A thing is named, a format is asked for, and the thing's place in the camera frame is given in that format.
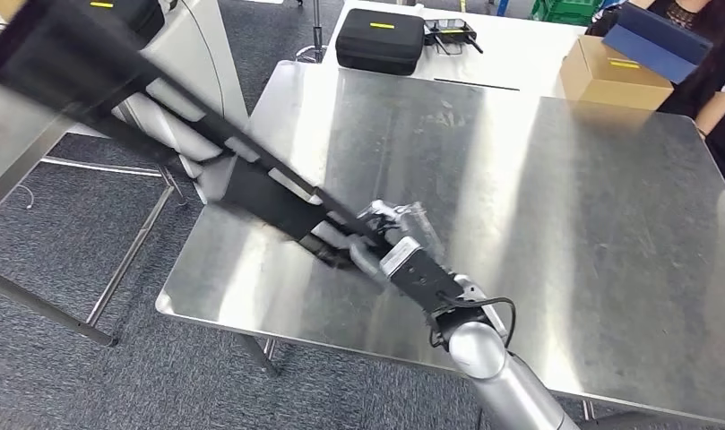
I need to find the stainless steel workbench table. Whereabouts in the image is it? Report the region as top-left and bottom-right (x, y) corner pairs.
(155, 59), (725, 427)

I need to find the black remote controller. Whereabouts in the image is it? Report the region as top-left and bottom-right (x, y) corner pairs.
(423, 17), (485, 56)

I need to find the green plastic crate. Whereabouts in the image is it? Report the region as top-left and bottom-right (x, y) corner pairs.
(528, 0), (605, 26)

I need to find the black plastic panel part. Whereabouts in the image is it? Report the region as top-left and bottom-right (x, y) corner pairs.
(0, 0), (399, 275)

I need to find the black zip case yellow label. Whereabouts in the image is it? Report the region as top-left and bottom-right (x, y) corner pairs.
(85, 0), (166, 44)
(335, 8), (427, 77)

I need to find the short white cable loop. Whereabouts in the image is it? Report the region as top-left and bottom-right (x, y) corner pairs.
(14, 182), (37, 211)

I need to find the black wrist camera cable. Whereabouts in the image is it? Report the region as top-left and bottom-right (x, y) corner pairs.
(428, 293), (518, 351)

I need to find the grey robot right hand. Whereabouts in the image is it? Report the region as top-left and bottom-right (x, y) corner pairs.
(347, 198), (447, 288)

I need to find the blue tablet cover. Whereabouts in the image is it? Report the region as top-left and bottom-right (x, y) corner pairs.
(601, 1), (714, 85)

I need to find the thin dark desk cable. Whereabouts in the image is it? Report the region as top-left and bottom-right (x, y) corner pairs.
(175, 0), (228, 120)

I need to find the black seat stool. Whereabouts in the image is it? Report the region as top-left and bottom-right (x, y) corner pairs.
(293, 0), (331, 65)

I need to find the person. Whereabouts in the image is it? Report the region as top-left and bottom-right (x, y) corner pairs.
(584, 0), (725, 210)

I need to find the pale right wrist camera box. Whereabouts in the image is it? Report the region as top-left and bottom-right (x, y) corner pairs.
(378, 235), (467, 314)

